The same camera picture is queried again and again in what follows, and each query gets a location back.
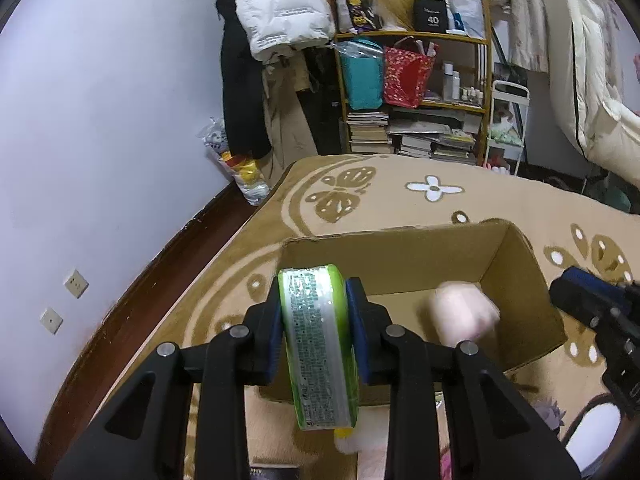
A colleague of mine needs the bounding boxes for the teal bag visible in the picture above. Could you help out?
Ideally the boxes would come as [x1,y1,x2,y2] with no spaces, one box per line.
[337,39,384,110]

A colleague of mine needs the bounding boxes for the wooden bookshelf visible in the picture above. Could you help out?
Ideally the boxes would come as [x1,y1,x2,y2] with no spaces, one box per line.
[332,0,491,165]

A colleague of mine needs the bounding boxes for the black hanging coat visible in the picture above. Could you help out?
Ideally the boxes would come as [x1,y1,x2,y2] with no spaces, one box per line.
[216,0,271,159]

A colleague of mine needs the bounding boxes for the upper wall socket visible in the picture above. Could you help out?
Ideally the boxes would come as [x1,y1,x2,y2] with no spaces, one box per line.
[64,270,89,299]

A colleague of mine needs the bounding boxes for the open cardboard box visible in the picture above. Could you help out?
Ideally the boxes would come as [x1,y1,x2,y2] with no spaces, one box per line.
[259,218,569,409]

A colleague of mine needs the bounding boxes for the green tissue pack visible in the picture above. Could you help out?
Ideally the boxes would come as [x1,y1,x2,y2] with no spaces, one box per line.
[278,264,359,431]

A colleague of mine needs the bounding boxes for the black box marked 40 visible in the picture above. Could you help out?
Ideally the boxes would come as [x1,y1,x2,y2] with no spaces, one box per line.
[413,0,449,34]

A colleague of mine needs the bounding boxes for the pink tissue pack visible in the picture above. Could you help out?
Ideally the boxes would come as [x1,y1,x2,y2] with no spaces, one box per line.
[430,282,500,348]

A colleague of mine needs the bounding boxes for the blonde wig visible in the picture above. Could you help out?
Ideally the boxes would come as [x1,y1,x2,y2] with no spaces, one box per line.
[372,0,414,32]

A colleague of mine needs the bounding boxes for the plastic bag of toys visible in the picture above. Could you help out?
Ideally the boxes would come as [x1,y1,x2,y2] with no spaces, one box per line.
[198,117,270,206]

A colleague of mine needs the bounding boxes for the beige trench coat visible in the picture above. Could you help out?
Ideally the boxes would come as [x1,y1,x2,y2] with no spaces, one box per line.
[257,52,318,186]

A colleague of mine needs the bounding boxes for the stack of books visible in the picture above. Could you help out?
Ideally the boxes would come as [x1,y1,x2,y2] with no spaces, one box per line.
[346,110,394,155]

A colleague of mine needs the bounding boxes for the beige patterned carpet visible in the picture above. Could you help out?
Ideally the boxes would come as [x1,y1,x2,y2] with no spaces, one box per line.
[131,155,639,474]

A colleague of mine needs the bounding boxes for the black tissue pack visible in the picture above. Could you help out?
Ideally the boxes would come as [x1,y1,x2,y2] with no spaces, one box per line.
[250,464,300,480]

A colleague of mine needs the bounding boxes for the cream padded chair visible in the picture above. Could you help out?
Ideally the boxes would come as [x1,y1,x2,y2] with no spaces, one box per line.
[544,0,639,186]

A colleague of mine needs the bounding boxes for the pink bear plush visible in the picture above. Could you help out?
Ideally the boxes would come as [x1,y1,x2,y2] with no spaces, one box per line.
[440,448,452,480]

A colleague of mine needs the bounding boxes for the white trolley cart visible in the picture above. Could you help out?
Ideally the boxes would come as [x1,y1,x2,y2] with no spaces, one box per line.
[484,79,530,176]

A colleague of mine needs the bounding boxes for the white fluffy duck plush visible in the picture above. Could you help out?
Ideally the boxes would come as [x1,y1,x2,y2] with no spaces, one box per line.
[334,405,390,455]

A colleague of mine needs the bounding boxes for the red gift bag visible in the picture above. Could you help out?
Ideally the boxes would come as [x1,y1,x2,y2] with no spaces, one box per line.
[383,42,439,108]

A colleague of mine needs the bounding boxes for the wall socket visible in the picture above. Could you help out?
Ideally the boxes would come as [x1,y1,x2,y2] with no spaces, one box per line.
[39,308,63,335]
[64,270,89,299]

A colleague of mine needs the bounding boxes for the lower wall socket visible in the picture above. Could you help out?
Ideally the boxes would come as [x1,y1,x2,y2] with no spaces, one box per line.
[39,308,63,335]

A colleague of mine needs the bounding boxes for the white puffer jacket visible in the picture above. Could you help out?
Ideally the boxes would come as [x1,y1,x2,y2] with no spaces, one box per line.
[235,0,335,64]

